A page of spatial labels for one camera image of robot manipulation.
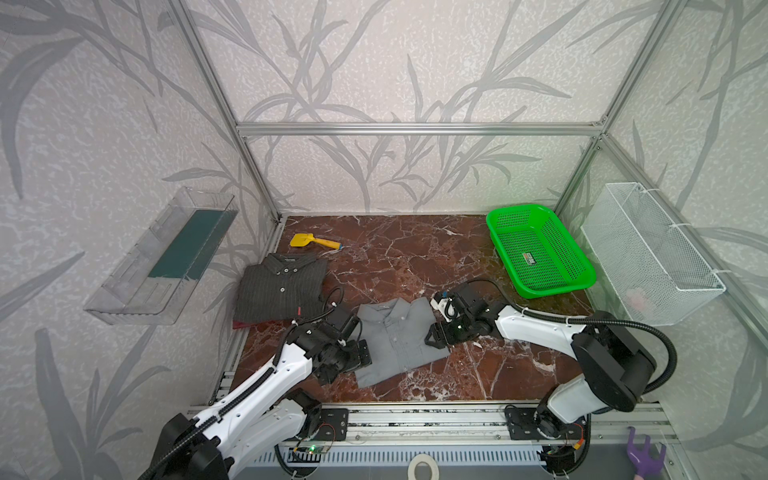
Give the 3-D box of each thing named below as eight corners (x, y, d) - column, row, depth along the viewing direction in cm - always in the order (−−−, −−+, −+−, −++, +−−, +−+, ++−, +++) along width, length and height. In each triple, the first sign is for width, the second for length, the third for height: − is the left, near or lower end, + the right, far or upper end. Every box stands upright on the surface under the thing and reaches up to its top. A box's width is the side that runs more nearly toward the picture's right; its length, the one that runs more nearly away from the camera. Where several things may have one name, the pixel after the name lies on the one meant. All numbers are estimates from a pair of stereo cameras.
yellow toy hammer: (291, 247, 113) (289, 243, 111) (295, 236, 117) (293, 232, 115) (340, 249, 112) (339, 245, 111) (343, 239, 116) (342, 235, 114)
